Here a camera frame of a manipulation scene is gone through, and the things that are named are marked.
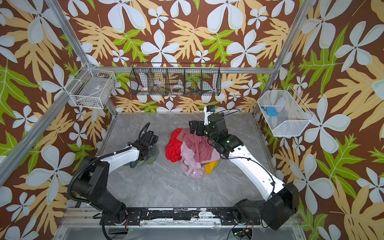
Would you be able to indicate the white wire basket left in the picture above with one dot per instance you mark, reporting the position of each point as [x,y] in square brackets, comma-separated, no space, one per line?
[91,87]

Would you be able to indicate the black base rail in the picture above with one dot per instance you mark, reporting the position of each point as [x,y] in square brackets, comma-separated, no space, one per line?
[222,216]

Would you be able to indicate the black wire basket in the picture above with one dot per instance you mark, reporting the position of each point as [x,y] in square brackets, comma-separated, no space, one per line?
[198,79]

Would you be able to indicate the red cloth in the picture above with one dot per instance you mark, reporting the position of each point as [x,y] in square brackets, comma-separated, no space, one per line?
[173,148]

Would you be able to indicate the sage green cloth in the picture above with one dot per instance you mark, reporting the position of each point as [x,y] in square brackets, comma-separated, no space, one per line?
[147,160]

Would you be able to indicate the white wire basket right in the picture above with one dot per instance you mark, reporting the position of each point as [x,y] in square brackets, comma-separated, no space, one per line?
[294,116]

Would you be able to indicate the yellow cloth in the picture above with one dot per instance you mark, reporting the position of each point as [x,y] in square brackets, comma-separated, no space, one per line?
[209,167]

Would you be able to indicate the white bowl in basket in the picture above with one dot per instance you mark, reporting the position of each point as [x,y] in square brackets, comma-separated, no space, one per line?
[177,88]

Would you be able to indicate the dark pink cloth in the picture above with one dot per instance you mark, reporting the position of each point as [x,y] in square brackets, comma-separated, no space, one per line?
[203,152]

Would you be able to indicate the light pink cloth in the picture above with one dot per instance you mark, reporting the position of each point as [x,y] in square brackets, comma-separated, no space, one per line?
[189,166]

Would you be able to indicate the blue object in basket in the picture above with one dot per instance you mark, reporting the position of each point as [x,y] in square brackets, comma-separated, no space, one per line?
[270,111]

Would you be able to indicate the white wire basket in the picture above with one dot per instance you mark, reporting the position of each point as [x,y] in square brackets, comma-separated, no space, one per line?
[91,87]
[294,116]

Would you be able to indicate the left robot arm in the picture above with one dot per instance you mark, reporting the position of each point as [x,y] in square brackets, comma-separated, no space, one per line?
[89,183]

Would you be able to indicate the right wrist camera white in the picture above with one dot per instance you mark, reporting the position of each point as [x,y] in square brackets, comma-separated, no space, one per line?
[208,110]

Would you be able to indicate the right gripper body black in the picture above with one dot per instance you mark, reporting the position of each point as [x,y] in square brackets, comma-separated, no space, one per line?
[194,127]

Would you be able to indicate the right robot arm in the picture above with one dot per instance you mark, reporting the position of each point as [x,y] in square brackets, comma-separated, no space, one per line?
[280,201]

